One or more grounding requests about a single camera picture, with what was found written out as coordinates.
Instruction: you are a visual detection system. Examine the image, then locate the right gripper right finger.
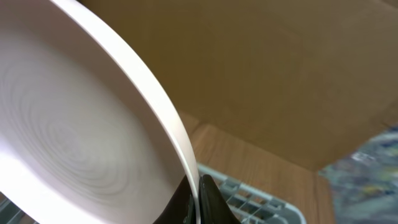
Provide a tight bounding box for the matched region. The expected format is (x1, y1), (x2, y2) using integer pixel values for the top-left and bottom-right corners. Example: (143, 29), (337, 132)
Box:
(199, 174), (241, 224)

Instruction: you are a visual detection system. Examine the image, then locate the grey dishwasher rack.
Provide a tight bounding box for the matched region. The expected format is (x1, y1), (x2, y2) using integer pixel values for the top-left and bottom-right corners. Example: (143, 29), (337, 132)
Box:
(0, 163), (307, 224)

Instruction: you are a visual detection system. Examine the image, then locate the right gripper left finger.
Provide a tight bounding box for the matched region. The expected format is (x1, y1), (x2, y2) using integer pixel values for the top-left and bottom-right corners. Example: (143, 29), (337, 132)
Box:
(154, 176), (195, 224)

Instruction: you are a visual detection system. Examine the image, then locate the large plate with food scraps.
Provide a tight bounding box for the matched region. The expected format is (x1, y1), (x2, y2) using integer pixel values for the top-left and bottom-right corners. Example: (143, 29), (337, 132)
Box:
(1, 1), (199, 223)

